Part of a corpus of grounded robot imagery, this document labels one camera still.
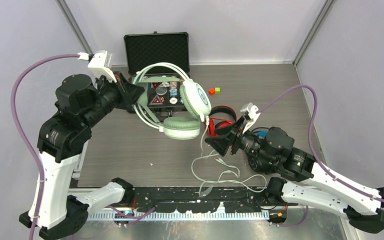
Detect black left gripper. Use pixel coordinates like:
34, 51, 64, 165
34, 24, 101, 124
81, 70, 144, 129

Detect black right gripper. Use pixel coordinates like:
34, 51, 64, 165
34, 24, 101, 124
203, 114, 275, 164

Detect red headphones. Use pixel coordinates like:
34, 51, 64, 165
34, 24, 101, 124
206, 105, 237, 137

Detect black blue headphones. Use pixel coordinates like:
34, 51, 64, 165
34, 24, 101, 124
246, 127, 289, 175

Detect mint green headphones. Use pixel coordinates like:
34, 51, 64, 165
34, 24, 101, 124
131, 62, 212, 140

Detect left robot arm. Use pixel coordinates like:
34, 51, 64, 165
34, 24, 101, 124
19, 72, 145, 240

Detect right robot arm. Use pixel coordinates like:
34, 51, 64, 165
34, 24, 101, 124
205, 119, 384, 234

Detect red triangular dealer button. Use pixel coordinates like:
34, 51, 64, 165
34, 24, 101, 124
149, 95, 164, 106

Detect grey round disc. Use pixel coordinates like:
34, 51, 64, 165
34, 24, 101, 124
155, 86, 168, 96

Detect orange poker chip stack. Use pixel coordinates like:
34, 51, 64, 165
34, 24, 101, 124
169, 81, 178, 105

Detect black poker chip case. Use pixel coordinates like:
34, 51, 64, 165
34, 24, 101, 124
123, 32, 190, 122

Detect orange green cube block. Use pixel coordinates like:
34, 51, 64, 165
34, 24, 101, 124
208, 87, 221, 96

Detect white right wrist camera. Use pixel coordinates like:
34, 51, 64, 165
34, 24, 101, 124
240, 102, 261, 132

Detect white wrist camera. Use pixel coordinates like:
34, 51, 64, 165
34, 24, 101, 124
78, 50, 117, 83
240, 102, 261, 132

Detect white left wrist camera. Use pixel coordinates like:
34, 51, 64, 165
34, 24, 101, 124
78, 50, 117, 83

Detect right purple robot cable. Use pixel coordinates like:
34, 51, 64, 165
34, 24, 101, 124
258, 84, 384, 218

